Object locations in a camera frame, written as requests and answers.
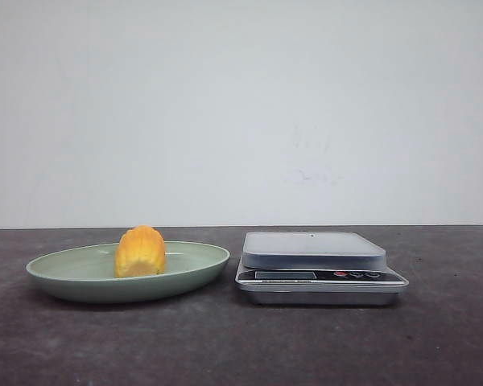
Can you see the yellow corn cob piece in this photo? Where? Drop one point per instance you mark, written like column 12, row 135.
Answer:
column 140, row 252

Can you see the silver digital kitchen scale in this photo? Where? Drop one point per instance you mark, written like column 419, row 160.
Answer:
column 316, row 268

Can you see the green oval plate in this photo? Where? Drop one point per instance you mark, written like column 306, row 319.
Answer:
column 86, row 274

